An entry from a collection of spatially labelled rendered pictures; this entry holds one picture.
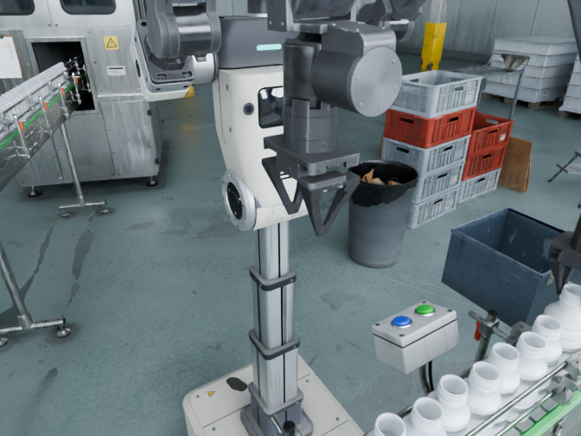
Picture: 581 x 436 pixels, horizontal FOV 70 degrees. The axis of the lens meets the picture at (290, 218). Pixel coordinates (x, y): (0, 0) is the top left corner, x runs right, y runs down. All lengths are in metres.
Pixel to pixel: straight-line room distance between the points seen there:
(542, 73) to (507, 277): 6.70
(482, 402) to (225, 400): 1.22
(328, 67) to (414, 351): 0.54
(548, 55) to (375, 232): 5.67
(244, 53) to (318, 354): 1.67
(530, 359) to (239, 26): 0.80
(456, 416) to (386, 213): 2.08
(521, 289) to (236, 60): 1.02
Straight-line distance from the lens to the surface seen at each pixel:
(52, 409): 2.31
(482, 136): 3.93
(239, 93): 0.89
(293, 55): 0.42
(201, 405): 1.77
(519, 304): 1.44
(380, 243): 2.78
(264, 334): 1.29
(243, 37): 0.95
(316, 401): 1.75
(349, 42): 0.37
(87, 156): 4.20
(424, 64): 11.00
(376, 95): 0.38
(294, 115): 0.43
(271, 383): 1.41
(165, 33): 0.73
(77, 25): 3.98
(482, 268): 1.47
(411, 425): 0.63
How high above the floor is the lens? 1.63
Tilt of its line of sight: 28 degrees down
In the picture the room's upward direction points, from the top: straight up
